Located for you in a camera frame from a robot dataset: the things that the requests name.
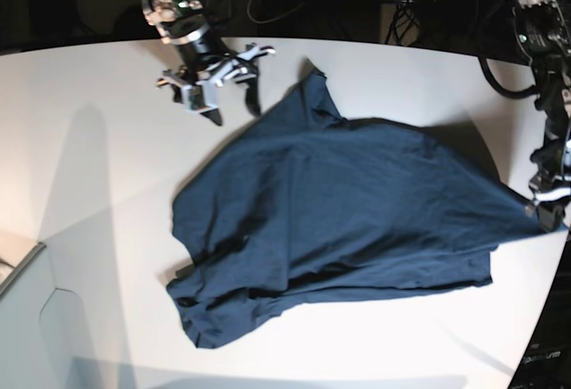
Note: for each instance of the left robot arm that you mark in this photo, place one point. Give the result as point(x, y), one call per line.
point(542, 30)

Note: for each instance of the dark blue t-shirt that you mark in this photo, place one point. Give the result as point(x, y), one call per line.
point(306, 206)

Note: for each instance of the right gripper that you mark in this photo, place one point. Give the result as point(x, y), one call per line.
point(208, 64)

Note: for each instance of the white adjacent table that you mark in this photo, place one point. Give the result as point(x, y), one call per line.
point(36, 350)

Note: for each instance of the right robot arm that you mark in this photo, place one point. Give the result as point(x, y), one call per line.
point(172, 17)

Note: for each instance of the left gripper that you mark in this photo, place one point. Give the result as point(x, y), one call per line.
point(550, 186)

